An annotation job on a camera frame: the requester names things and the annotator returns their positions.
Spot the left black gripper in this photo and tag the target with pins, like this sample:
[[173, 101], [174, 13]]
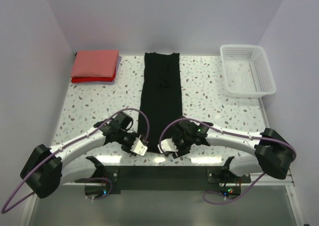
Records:
[[127, 147]]

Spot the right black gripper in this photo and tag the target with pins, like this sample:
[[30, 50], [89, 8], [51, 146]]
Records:
[[179, 150]]

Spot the black t shirt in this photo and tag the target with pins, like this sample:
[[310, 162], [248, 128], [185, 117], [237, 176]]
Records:
[[161, 98]]

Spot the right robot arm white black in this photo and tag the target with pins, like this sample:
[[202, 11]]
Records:
[[267, 152]]

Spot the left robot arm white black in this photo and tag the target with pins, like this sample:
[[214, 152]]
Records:
[[47, 168]]

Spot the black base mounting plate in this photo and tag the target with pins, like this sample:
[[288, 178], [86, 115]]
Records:
[[92, 187]]

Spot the red folded t shirt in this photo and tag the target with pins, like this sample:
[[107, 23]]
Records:
[[93, 79]]

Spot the white plastic basket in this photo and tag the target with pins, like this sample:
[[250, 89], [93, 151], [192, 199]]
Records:
[[247, 72]]

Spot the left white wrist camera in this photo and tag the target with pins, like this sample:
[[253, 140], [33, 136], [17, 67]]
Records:
[[139, 148]]

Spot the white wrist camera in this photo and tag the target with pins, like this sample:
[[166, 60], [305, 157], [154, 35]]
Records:
[[139, 148], [167, 147]]

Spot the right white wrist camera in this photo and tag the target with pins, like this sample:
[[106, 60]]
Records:
[[167, 147]]

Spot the aluminium rail frame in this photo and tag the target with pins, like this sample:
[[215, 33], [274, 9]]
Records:
[[274, 180]]

